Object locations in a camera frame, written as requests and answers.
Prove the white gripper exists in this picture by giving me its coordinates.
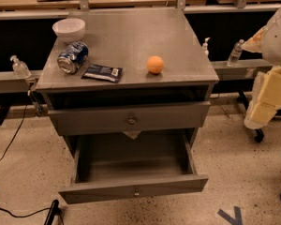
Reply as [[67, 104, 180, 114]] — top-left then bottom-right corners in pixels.
[[242, 27, 281, 129]]

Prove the orange fruit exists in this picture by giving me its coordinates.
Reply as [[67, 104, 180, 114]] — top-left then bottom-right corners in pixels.
[[146, 56, 164, 74]]

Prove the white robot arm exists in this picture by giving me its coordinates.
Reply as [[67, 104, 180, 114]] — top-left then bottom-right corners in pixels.
[[243, 7, 281, 129]]

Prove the grey drawer cabinet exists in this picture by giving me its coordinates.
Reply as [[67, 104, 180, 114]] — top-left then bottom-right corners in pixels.
[[36, 7, 220, 143]]

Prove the upper grey drawer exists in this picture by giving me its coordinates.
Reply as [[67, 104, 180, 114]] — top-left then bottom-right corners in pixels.
[[49, 101, 210, 136]]

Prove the open lower grey drawer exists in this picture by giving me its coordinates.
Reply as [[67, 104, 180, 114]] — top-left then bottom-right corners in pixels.
[[59, 129, 208, 204]]

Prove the clear water bottle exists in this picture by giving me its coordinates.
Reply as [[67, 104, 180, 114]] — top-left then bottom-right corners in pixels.
[[227, 39, 244, 67]]

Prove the small pump bottle right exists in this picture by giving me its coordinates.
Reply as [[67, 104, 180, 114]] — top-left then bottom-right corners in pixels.
[[202, 37, 210, 56]]

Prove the dark blue snack packet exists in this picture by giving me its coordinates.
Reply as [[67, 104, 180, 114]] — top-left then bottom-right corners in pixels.
[[81, 64, 123, 83]]

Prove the blue soda can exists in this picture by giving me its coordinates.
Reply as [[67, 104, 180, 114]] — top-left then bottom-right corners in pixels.
[[57, 41, 89, 74]]

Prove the white bowl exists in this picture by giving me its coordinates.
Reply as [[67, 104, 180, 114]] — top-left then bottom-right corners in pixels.
[[52, 18, 85, 43]]

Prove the black stand on floor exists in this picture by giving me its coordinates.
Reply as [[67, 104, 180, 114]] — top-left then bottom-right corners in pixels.
[[44, 200, 64, 225]]

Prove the hand sanitizer bottle left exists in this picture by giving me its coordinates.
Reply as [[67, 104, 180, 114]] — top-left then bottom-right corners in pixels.
[[10, 55, 31, 79]]

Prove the black floor cable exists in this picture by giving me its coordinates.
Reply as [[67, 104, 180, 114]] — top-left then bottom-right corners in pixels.
[[0, 103, 29, 172]]

